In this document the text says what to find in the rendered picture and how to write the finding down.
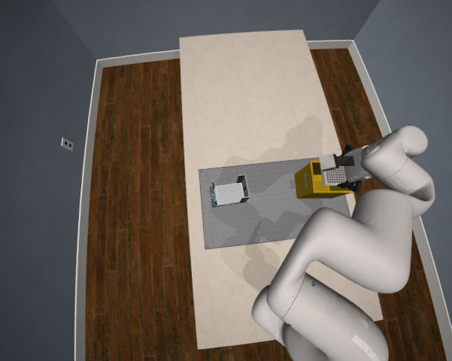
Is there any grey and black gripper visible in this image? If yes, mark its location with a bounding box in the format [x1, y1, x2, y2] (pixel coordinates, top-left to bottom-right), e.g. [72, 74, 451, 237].
[337, 144, 373, 193]

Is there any olive-yellow open-top bin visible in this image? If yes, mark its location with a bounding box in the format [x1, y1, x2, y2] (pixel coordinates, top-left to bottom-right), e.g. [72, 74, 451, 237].
[295, 161, 355, 199]

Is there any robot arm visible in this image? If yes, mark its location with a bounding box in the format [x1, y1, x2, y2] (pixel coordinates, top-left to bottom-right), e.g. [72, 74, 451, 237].
[251, 126, 435, 361]

